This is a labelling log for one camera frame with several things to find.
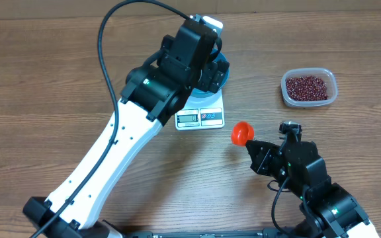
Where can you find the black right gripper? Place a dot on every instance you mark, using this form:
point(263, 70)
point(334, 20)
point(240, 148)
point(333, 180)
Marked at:
point(260, 160)

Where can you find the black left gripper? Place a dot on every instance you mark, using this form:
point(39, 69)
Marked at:
point(213, 77)

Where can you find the red measuring scoop blue handle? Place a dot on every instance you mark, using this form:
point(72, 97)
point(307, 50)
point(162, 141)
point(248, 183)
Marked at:
point(241, 133)

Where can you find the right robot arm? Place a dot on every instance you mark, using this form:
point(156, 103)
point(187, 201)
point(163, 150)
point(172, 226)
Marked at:
point(329, 210)

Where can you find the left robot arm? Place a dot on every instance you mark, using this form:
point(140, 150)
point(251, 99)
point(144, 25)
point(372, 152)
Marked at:
point(153, 93)

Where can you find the blue bowl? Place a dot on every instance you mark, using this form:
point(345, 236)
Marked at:
point(199, 94)

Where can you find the white kitchen scale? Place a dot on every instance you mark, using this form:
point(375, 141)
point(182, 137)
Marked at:
point(202, 111)

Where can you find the red beans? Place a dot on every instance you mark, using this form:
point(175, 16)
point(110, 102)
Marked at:
point(306, 88)

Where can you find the clear plastic container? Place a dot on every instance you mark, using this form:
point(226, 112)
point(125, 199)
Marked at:
point(325, 74)

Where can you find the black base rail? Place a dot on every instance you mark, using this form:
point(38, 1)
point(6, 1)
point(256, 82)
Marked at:
point(264, 233)

